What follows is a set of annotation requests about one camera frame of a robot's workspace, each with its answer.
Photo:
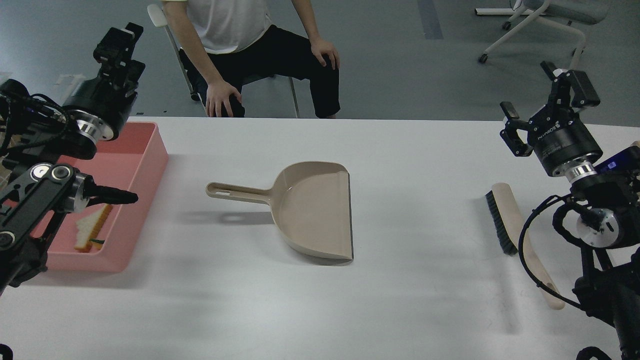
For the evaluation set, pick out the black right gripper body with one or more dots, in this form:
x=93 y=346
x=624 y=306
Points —
x=558 y=137

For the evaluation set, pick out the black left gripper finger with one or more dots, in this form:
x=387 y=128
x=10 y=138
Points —
x=117 y=46

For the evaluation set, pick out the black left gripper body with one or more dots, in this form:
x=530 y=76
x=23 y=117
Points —
x=102 y=105

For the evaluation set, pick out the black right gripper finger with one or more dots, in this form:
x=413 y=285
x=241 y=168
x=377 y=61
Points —
x=570 y=89
x=512 y=125

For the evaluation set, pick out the beige hand brush black bristles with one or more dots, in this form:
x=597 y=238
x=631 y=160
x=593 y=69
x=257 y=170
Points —
x=509 y=223

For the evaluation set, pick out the triangular bread slice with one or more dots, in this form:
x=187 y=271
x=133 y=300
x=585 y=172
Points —
x=89 y=227

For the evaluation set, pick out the beige plastic dustpan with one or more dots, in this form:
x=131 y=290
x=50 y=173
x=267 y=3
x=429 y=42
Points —
x=310 y=204

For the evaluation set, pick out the yellow green sponge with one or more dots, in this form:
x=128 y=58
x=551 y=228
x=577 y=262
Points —
x=96 y=243

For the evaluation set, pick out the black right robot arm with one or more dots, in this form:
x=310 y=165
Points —
x=601 y=211

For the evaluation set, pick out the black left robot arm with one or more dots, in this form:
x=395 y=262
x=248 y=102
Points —
x=40 y=190

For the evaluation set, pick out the pink plastic bin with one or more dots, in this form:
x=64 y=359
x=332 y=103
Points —
x=134 y=162

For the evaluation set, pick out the white office chair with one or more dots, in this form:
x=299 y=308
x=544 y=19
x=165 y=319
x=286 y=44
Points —
x=557 y=14

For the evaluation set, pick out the seated person white shirt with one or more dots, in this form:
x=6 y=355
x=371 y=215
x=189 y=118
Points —
x=226 y=41

